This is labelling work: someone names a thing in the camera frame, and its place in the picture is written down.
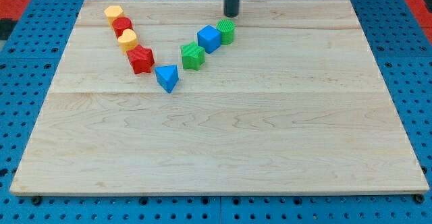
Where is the green cylinder block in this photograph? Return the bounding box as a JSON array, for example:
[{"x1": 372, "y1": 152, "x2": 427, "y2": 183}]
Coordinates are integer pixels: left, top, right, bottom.
[{"x1": 217, "y1": 19, "x2": 236, "y2": 45}]

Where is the blue triangle block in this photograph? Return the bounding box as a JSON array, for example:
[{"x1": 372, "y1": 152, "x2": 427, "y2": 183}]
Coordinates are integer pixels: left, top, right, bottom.
[{"x1": 155, "y1": 65, "x2": 179, "y2": 93}]

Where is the green star block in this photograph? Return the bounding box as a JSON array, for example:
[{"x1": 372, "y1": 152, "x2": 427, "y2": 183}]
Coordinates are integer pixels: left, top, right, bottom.
[{"x1": 180, "y1": 42, "x2": 205, "y2": 71}]

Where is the light wooden board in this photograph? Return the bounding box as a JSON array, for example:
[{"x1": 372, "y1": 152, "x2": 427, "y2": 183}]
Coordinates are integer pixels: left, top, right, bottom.
[{"x1": 10, "y1": 0, "x2": 429, "y2": 196}]

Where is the blue cube block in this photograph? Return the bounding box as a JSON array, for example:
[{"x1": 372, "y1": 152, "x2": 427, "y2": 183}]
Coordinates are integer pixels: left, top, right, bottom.
[{"x1": 197, "y1": 25, "x2": 221, "y2": 53}]

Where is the red star block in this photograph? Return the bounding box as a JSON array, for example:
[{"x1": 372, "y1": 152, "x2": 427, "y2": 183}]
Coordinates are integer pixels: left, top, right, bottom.
[{"x1": 127, "y1": 45, "x2": 155, "y2": 74}]

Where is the yellow heart block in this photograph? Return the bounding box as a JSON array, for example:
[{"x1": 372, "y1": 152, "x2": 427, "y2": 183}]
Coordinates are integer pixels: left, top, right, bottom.
[{"x1": 117, "y1": 28, "x2": 139, "y2": 55}]

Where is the red cylinder block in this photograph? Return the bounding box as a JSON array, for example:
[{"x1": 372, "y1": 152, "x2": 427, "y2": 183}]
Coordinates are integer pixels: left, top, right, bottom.
[{"x1": 111, "y1": 17, "x2": 133, "y2": 38}]

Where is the yellow hexagon block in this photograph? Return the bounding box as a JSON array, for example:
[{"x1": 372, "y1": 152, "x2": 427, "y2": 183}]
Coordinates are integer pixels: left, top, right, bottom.
[{"x1": 104, "y1": 5, "x2": 125, "y2": 28}]

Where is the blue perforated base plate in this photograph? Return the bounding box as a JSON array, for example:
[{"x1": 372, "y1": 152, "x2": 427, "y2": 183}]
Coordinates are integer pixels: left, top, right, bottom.
[{"x1": 1, "y1": 0, "x2": 431, "y2": 223}]

